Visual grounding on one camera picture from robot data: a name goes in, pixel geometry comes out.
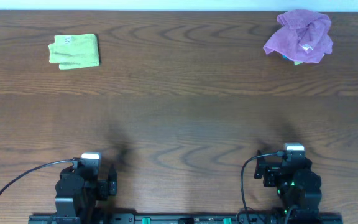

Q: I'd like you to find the purple microfiber cloth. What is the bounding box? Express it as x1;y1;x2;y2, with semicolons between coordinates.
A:
263;9;333;63

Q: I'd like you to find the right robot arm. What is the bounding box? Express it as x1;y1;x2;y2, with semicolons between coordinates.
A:
254;149;322;223

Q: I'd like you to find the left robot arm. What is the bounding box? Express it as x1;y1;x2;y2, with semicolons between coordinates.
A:
47;162;117;224

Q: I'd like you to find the folded green cloth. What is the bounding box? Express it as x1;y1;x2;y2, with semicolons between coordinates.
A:
48;34;100;70

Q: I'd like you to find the right black cable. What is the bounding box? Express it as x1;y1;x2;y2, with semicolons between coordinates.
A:
239;151;284;218

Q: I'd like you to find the black cable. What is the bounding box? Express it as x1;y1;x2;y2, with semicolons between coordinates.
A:
0;159;80;224
239;151;284;218

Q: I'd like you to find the left black cable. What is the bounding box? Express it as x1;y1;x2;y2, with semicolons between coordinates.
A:
0;159;80;224

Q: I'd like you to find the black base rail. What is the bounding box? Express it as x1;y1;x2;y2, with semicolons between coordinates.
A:
28;213;343;224

